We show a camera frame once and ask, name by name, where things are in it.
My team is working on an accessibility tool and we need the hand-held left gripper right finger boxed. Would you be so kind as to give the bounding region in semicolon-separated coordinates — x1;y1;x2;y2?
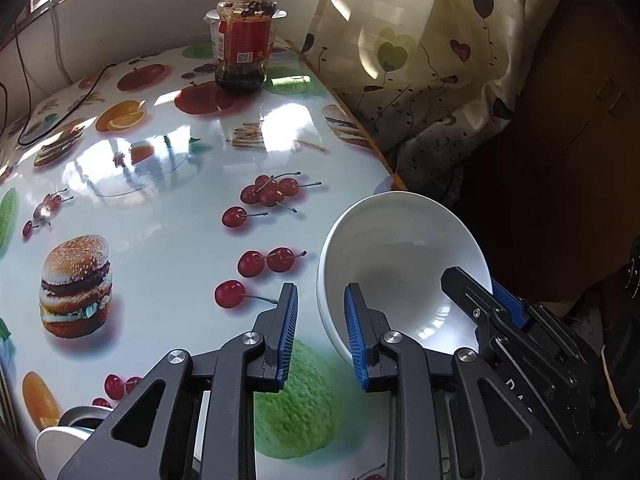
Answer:
343;282;583;480

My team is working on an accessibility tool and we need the thin wall cable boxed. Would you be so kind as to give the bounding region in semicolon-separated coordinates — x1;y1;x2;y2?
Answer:
14;7;39;126

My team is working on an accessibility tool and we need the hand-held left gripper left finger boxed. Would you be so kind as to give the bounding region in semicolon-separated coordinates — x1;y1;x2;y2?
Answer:
56;282;299;480

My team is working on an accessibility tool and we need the glass jar with red label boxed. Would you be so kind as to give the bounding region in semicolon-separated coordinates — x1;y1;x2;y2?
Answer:
215;0;281;95

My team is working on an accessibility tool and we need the black power cable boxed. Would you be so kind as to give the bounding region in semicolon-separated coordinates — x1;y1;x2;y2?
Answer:
0;62;119;147

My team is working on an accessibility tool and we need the plain white bowl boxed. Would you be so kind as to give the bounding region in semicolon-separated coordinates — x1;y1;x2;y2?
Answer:
316;191;493;368

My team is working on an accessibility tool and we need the white plastic cup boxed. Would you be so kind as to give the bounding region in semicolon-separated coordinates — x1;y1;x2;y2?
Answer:
204;7;289;61

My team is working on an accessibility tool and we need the white bowl with blue rim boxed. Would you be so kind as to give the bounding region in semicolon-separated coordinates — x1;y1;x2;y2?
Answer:
35;426;101;480

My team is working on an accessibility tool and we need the dark wooden cabinet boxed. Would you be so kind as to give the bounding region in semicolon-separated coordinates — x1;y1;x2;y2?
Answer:
460;0;640;281

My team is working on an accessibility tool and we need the beige heart print curtain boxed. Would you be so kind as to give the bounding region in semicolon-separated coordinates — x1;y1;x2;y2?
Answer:
300;0;571;192

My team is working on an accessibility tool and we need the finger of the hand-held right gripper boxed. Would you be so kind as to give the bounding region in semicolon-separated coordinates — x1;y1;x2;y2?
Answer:
490;280;534;331
440;266;507;348

